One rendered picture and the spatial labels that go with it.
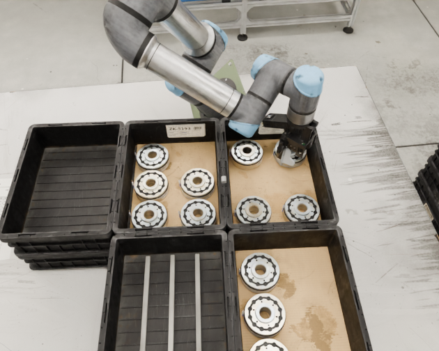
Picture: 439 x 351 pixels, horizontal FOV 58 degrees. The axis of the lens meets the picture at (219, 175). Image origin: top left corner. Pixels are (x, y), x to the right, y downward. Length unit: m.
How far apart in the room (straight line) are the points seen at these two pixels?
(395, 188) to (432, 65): 1.90
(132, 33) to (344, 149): 0.90
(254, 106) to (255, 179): 0.29
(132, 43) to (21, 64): 2.29
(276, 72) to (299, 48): 2.09
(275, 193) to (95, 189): 0.56
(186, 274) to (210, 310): 0.11
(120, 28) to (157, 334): 0.75
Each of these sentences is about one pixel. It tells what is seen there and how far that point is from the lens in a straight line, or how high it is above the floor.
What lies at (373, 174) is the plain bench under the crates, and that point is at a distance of 1.51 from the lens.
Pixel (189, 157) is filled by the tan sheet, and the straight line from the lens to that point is 1.30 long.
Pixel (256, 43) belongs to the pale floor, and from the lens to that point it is 3.14.
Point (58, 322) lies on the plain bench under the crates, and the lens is 1.27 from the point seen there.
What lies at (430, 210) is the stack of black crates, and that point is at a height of 0.20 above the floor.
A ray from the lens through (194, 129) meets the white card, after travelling 1.29.
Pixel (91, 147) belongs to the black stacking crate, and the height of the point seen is 0.83.
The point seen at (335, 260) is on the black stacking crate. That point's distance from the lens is 1.11.
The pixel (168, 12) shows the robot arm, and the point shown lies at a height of 1.27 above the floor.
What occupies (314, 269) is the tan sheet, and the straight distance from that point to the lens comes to 1.13.
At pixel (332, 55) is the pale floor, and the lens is 3.13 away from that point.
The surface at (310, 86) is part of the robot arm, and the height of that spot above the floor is 1.19.
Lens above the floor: 1.85
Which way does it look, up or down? 55 degrees down
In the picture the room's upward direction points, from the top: straight up
